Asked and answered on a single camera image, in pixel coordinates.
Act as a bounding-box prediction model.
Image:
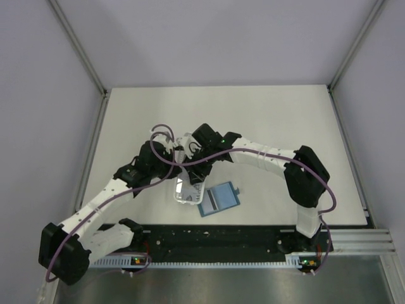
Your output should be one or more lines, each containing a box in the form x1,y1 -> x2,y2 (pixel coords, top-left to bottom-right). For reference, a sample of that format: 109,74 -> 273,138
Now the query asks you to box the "aluminium frame rail front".
331,229 -> 396,255

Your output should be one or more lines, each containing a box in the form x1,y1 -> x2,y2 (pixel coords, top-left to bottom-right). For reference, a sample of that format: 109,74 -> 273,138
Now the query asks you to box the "silver vip card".
201,190 -> 220,215
181,182 -> 204,203

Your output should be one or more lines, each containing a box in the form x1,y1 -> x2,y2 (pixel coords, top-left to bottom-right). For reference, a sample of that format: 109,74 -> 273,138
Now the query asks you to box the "silver VIP card top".
201,190 -> 220,215

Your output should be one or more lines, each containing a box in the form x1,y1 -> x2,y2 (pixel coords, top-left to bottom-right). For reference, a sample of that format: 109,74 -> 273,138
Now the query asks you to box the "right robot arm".
184,123 -> 330,251

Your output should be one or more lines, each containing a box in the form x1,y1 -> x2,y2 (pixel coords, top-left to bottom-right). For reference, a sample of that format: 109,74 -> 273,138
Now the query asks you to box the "left aluminium corner post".
46,0 -> 108,98

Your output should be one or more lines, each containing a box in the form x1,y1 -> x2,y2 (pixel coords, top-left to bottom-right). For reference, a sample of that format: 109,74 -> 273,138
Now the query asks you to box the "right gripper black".
182,147 -> 216,186

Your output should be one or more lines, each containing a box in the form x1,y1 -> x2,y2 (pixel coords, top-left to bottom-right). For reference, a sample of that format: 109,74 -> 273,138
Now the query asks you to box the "aluminium corner post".
46,0 -> 108,98
327,0 -> 388,91

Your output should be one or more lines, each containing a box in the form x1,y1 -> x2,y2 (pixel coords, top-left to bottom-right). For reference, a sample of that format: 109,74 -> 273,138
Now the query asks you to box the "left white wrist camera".
158,135 -> 177,153

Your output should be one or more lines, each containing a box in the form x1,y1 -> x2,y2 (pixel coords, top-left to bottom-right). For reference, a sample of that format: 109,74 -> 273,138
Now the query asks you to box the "white plastic basket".
172,132 -> 206,206

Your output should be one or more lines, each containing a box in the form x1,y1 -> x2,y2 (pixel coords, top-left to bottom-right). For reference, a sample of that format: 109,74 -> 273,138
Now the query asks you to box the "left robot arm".
39,136 -> 178,285

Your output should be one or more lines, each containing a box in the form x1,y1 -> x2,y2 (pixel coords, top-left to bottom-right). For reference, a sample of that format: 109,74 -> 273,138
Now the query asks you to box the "grey slotted cable duct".
89,253 -> 318,270

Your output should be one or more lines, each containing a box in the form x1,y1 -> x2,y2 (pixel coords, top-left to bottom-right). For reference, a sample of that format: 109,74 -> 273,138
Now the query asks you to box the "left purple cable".
46,122 -> 184,282

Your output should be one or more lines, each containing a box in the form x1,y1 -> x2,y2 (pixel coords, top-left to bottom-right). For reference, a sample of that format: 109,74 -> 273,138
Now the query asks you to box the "silver VIP card bottom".
181,182 -> 204,203

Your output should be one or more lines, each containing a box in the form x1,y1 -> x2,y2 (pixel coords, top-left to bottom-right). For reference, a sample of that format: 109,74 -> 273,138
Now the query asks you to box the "right aluminium corner post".
327,0 -> 388,91

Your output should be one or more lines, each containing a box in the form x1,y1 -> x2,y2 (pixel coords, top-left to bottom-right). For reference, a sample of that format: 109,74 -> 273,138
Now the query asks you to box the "blue leather card holder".
198,182 -> 240,217

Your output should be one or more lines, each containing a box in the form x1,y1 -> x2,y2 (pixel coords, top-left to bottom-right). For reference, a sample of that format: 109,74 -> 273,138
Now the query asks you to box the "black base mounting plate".
122,224 -> 332,253

